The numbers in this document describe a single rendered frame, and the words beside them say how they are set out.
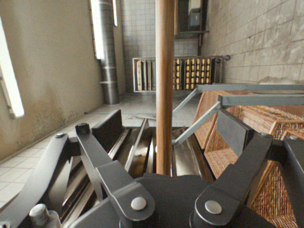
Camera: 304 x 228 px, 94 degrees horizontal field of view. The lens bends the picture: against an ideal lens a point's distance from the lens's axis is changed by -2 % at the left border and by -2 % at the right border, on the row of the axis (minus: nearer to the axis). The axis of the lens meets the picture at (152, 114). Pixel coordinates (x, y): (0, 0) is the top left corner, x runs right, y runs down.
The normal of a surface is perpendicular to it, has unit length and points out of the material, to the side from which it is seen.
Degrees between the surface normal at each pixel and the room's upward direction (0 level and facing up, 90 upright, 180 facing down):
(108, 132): 180
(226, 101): 90
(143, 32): 90
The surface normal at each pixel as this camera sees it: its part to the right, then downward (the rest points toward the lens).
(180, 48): -0.08, 0.28
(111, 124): 1.00, 0.00
